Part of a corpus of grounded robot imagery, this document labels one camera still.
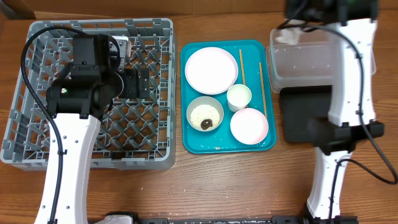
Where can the large white plate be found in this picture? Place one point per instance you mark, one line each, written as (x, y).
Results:
(211, 70)

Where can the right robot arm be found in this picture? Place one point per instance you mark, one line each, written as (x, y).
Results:
(351, 26)

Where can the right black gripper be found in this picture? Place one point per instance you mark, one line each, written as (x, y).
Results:
(311, 8)

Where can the small white pink plate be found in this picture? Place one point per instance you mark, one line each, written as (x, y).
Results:
(249, 126)

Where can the white rice pile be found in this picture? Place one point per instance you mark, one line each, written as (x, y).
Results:
(202, 112)

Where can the wooden chopstick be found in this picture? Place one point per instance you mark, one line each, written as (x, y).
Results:
(242, 66)
(263, 90)

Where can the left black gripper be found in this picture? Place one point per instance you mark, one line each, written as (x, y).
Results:
(132, 91)

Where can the right wooden chopstick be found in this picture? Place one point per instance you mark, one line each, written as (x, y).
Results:
(263, 90)

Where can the black tray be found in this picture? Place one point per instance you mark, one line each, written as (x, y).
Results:
(305, 117)

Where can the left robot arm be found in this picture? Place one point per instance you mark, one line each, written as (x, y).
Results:
(77, 99)

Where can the left wooden chopstick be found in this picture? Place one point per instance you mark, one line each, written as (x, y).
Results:
(242, 66)

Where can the teal serving tray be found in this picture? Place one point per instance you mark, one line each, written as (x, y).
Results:
(221, 139)

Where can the clear plastic bin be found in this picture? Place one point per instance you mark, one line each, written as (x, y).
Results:
(309, 62)

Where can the white red wrapper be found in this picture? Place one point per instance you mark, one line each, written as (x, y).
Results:
(290, 36)

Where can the white cup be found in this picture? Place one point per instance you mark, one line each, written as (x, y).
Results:
(238, 97)

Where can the grey bowl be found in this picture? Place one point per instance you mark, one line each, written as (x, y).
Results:
(205, 100)

